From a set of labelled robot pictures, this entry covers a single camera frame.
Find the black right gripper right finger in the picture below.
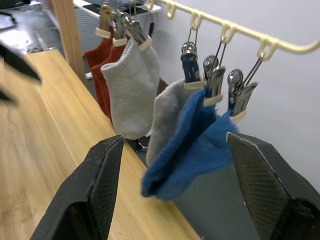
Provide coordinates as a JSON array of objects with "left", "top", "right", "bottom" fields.
[{"left": 225, "top": 131, "right": 320, "bottom": 240}]

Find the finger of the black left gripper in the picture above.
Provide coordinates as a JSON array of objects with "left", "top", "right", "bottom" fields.
[
  {"left": 0, "top": 43, "right": 43, "bottom": 84},
  {"left": 0, "top": 89, "right": 19, "bottom": 106}
]

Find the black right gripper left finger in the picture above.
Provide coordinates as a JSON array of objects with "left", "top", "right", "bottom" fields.
[{"left": 29, "top": 134, "right": 125, "bottom": 240}]

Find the metal clip with cream tip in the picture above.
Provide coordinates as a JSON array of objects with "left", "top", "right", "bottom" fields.
[
  {"left": 95, "top": 4, "right": 113, "bottom": 39},
  {"left": 201, "top": 36, "right": 227, "bottom": 107},
  {"left": 111, "top": 9, "right": 131, "bottom": 47},
  {"left": 226, "top": 52, "right": 266, "bottom": 124},
  {"left": 180, "top": 26, "right": 205, "bottom": 91},
  {"left": 121, "top": 12, "right": 153, "bottom": 52}
]

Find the cream plastic clip hanger bar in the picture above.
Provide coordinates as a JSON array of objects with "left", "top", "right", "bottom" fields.
[{"left": 145, "top": 0, "right": 320, "bottom": 61}]

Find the blue sock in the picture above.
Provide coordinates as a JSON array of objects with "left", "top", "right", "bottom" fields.
[
  {"left": 140, "top": 87, "right": 218, "bottom": 199},
  {"left": 154, "top": 108, "right": 241, "bottom": 201}
]

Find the red sock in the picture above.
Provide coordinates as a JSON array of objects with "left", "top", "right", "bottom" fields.
[
  {"left": 84, "top": 26, "right": 115, "bottom": 118},
  {"left": 90, "top": 32, "right": 132, "bottom": 121}
]

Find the white cabinet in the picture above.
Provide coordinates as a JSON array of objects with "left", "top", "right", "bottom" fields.
[{"left": 73, "top": 0, "right": 163, "bottom": 77}]

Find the light grey sock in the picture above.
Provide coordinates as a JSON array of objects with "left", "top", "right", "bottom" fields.
[
  {"left": 145, "top": 78, "right": 195, "bottom": 169},
  {"left": 100, "top": 38, "right": 161, "bottom": 140}
]

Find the wooden upright post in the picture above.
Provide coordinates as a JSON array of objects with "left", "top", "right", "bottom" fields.
[{"left": 51, "top": 0, "right": 89, "bottom": 88}]

